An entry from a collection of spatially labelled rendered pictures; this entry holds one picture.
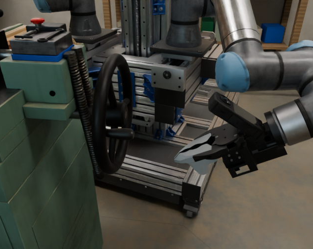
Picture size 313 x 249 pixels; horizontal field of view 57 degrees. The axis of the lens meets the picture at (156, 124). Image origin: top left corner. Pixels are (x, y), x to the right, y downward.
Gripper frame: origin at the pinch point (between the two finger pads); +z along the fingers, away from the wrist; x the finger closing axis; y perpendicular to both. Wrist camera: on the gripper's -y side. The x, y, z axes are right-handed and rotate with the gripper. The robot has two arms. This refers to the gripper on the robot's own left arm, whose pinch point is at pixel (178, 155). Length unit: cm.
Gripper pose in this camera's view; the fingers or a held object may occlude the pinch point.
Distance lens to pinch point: 60.7
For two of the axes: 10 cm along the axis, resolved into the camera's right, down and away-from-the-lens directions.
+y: 5.0, 7.9, 3.7
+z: -8.6, 3.7, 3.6
